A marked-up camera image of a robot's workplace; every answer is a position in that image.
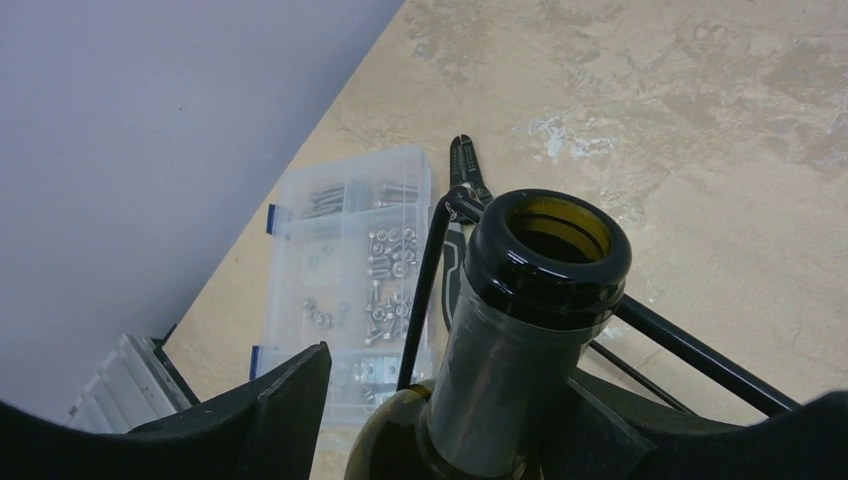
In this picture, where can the black pruning shears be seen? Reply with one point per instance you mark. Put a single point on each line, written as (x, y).
(467, 197)

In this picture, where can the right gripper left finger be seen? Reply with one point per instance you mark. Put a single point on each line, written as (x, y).
(264, 429)

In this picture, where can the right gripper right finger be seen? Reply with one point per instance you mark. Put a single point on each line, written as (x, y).
(607, 432)

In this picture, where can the dark bottle silver neck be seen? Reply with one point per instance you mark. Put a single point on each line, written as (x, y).
(414, 435)

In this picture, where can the black wire wine rack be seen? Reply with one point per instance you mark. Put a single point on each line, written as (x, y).
(662, 331)

